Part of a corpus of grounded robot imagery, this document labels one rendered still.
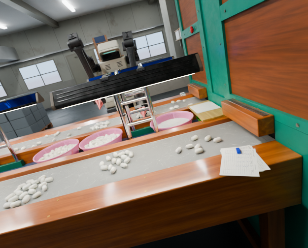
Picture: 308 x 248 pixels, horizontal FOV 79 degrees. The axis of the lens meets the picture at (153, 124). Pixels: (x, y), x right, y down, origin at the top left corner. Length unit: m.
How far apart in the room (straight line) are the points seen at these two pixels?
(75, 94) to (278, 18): 0.72
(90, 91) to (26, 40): 9.95
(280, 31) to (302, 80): 0.16
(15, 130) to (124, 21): 6.76
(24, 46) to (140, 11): 5.43
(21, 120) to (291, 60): 5.05
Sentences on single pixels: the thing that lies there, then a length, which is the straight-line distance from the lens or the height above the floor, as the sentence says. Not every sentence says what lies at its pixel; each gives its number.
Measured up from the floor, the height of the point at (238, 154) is 0.77.
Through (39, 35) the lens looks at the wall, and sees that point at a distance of 10.50.
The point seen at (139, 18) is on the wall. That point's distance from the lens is 9.94.
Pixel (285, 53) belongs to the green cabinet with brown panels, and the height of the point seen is 1.06.
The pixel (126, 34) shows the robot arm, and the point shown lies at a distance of 1.62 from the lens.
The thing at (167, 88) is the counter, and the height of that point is 0.10.
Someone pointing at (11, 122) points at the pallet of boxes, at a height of 0.57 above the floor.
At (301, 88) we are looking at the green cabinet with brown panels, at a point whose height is 0.96.
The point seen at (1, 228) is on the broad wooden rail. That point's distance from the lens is 0.83.
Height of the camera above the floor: 1.14
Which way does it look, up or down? 19 degrees down
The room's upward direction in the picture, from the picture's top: 15 degrees counter-clockwise
